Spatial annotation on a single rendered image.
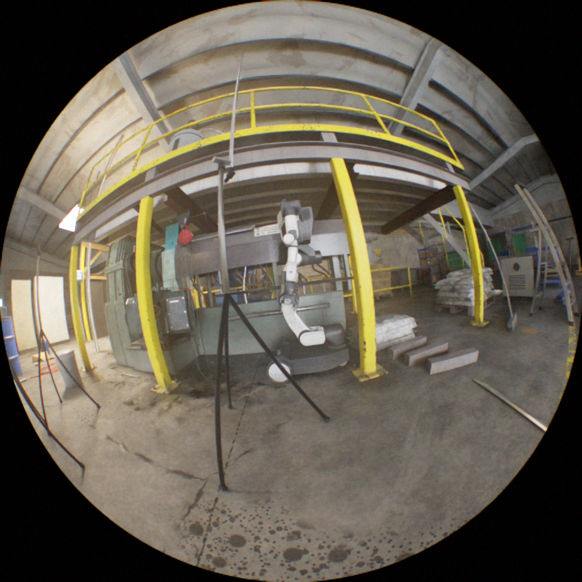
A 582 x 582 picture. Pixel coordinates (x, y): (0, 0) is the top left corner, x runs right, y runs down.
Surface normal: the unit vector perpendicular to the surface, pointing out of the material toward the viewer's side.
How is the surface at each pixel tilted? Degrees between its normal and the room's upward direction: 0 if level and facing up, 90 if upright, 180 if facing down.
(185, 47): 171
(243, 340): 90
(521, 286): 90
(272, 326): 90
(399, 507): 0
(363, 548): 0
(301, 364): 90
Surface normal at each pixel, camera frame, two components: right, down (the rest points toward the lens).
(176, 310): 0.37, -0.03
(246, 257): 0.04, 0.01
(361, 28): 0.14, 0.98
